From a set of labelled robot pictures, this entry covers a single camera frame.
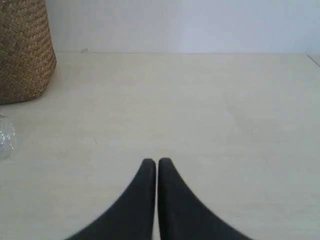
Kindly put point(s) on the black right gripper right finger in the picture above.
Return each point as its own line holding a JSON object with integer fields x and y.
{"x": 181, "y": 215}

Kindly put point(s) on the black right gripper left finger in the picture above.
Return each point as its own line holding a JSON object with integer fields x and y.
{"x": 131, "y": 216}

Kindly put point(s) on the clear plastic water bottle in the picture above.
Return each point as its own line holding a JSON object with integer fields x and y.
{"x": 8, "y": 137}

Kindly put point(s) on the woven brown wicker basket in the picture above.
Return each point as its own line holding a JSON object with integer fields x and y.
{"x": 27, "y": 56}

